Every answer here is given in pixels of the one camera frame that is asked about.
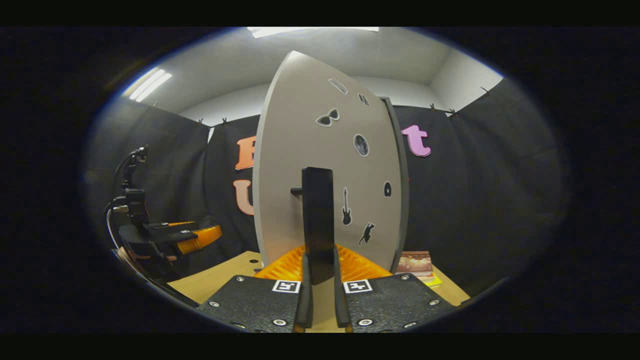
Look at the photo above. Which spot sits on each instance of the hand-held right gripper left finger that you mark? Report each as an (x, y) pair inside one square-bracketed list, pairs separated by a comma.
[(305, 295)]

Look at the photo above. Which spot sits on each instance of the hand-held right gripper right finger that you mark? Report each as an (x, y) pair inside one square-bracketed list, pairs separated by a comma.
[(341, 300)]

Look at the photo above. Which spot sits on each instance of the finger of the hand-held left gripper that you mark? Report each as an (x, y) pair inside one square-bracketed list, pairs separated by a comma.
[(200, 240), (180, 224)]

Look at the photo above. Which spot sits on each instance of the dark grey cabinet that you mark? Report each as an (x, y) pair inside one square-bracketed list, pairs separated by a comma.
[(403, 200)]

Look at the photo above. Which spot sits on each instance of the beige cabinet door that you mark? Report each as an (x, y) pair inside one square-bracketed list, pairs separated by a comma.
[(300, 125)]

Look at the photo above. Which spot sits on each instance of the brown cover book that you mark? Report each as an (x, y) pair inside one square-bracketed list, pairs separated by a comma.
[(414, 262)]

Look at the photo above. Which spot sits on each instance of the yellow book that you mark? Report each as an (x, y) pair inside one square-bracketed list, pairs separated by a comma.
[(432, 281)]

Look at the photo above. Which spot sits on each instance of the black backdrop cloth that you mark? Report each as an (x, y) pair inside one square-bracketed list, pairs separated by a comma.
[(475, 200)]

